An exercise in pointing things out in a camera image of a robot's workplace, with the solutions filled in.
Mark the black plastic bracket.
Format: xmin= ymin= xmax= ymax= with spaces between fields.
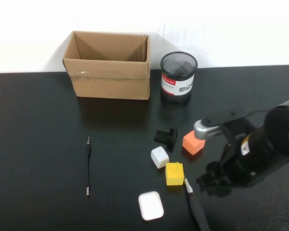
xmin=153 ymin=127 xmax=178 ymax=152

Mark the black flexible bit extension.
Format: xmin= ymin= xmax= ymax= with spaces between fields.
xmin=85 ymin=136 xmax=92 ymax=198

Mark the small white cube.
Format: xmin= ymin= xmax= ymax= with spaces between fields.
xmin=150 ymin=146 xmax=170 ymax=169

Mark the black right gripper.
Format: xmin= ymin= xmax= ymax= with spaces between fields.
xmin=195 ymin=136 xmax=256 ymax=198

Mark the black mesh pen holder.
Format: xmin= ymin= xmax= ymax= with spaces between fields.
xmin=160 ymin=51 xmax=198 ymax=104

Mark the flat white rounded block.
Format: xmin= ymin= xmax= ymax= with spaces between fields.
xmin=138 ymin=191 xmax=165 ymax=221

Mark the black-handled screwdriver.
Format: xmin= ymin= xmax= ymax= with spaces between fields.
xmin=184 ymin=177 xmax=210 ymax=231

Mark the open brown cardboard box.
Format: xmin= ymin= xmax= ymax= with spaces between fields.
xmin=62 ymin=30 xmax=151 ymax=101

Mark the orange foam cube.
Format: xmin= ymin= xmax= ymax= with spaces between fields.
xmin=182 ymin=131 xmax=206 ymax=156

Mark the yellow foam cube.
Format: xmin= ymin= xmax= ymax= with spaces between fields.
xmin=165 ymin=162 xmax=185 ymax=186

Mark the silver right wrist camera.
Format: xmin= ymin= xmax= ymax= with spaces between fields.
xmin=193 ymin=109 xmax=252 ymax=141

